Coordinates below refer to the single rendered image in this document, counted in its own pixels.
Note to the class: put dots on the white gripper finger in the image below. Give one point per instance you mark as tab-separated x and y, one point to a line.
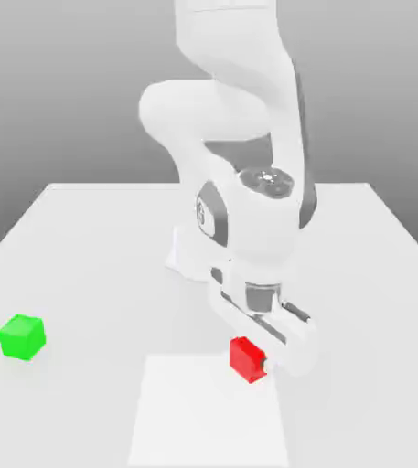
269	363

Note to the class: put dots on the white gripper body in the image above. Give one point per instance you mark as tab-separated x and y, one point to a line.
296	347

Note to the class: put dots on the small red cube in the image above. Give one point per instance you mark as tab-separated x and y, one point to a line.
246	358

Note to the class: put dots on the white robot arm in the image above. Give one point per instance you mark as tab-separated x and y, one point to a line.
230	109

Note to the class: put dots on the small green cube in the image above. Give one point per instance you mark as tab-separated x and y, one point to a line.
21	337

